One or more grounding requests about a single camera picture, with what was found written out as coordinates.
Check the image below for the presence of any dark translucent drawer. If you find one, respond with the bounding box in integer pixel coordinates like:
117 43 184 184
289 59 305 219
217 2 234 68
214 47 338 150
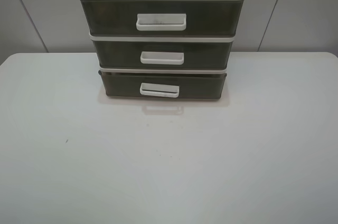
93 41 232 70
98 70 227 100
80 0 243 37

